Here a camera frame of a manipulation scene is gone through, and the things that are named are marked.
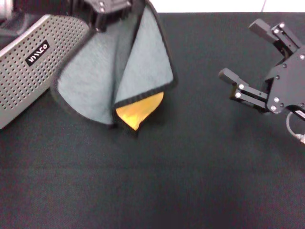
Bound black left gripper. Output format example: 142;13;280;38
14;0;133;32

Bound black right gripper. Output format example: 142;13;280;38
218;19;305;115

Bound grey towel with black edge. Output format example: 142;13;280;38
51;0;179;139

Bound grey perforated storage basket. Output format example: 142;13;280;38
0;14;94;131

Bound black tablecloth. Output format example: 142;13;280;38
0;11;305;229

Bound black cloth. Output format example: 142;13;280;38
0;11;42;51

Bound right wrist connector cable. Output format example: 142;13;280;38
285;110;305;145

